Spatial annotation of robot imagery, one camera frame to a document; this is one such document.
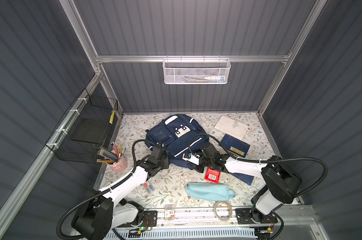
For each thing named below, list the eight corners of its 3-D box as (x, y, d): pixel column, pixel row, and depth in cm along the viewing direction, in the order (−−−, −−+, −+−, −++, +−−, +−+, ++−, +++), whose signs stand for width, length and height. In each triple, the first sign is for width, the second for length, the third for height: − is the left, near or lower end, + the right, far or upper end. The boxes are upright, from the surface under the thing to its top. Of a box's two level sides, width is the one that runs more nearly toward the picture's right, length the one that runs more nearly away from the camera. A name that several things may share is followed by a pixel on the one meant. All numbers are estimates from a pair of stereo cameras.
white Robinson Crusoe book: (214, 127, 114) (214, 126, 112) (221, 116, 121) (221, 114, 119) (242, 140, 106) (243, 138, 104) (248, 127, 114) (249, 125, 112)
